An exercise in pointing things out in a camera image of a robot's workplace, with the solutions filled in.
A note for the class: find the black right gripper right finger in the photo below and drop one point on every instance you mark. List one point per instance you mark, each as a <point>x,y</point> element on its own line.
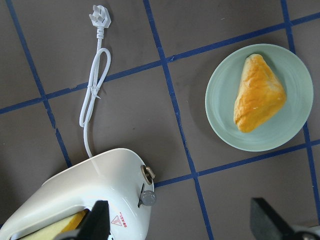
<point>267,224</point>

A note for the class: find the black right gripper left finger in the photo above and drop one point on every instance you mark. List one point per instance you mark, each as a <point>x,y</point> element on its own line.
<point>96,225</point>

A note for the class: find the white toaster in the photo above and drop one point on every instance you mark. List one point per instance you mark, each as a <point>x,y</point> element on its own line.
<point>118,176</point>

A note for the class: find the yellow toast slice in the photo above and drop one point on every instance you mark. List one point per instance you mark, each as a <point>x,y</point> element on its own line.
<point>49,232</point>

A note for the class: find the light green plate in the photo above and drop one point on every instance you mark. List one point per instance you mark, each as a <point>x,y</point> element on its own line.
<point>222,91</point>

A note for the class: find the golden triangular bread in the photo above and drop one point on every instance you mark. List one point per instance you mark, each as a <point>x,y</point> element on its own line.
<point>260,95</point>

